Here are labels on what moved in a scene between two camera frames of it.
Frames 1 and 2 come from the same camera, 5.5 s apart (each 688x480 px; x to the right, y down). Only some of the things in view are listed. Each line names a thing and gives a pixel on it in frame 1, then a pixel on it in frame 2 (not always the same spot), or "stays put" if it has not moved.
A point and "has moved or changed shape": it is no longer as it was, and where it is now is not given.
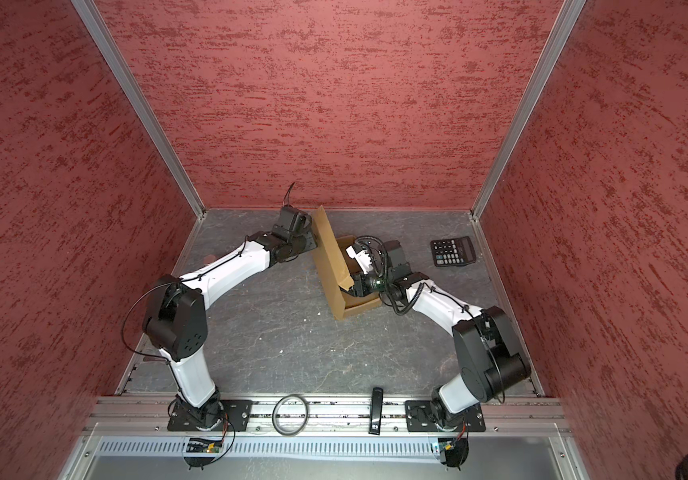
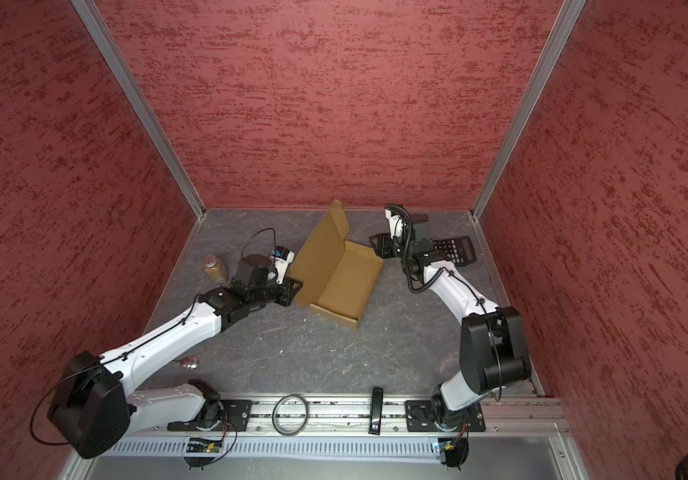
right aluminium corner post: (567, 16) stays put
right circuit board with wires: (456, 451) stays put
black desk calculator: (452, 251) stays put
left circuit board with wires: (201, 452) stays put
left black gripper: (311, 242) to (287, 291)
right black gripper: (359, 288) to (383, 248)
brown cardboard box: (336, 269) has moved or changed shape
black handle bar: (376, 411) stays put
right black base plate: (420, 416) stays put
